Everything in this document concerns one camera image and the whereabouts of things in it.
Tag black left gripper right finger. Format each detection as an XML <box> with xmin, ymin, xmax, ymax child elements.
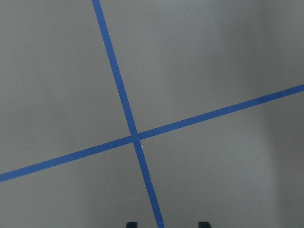
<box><xmin>198</xmin><ymin>222</ymin><xmax>211</xmax><ymax>228</ymax></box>

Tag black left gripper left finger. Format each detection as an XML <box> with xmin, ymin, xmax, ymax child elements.
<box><xmin>125</xmin><ymin>222</ymin><xmax>138</xmax><ymax>228</ymax></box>

